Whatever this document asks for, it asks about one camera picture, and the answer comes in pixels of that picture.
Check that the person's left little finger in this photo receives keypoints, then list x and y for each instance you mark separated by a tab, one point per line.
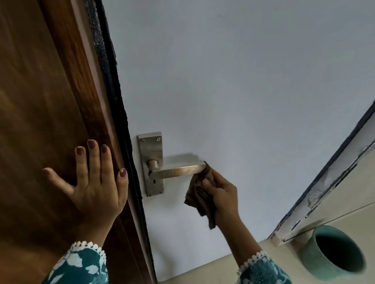
123	185

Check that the white door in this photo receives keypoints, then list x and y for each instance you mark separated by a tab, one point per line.
237	86

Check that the person's left hand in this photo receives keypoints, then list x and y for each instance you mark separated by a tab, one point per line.
97	196

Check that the teal plastic bucket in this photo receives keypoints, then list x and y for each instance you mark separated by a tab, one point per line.
324	257

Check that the person's left middle finger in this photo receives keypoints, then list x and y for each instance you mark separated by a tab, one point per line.
93	162

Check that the person's left thumb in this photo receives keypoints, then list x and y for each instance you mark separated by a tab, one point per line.
58	181

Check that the metal door lever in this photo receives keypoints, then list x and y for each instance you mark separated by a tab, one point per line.
175	171

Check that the white peeling door frame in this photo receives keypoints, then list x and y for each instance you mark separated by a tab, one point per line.
340	178

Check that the person's right hand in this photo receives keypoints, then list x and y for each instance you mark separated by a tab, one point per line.
225	198

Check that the black edge strip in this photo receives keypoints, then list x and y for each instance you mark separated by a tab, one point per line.
110	72

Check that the person's right thumb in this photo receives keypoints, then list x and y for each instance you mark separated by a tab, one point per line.
208	183

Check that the person's right forearm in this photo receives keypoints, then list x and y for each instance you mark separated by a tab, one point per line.
255	268

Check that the brown wooden panel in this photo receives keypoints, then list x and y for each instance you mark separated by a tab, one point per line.
25	101

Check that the brown cleaning cloth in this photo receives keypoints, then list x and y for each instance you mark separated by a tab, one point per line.
201	198

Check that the person's left forearm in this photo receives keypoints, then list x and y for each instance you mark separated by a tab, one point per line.
81	261

